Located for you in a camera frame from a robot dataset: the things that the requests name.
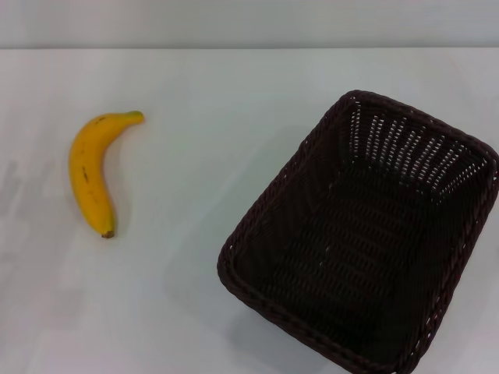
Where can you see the black woven basket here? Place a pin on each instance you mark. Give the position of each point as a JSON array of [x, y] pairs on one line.
[[351, 249]]

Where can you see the yellow banana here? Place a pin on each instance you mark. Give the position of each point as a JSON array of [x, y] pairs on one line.
[[87, 171]]

